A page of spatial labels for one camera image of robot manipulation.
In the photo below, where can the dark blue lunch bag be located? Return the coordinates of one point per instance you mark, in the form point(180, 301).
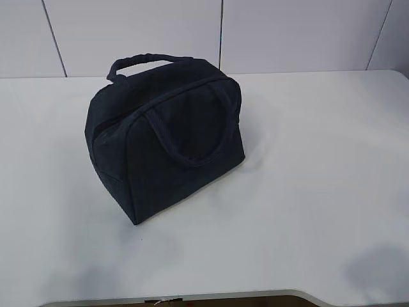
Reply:
point(163, 128)

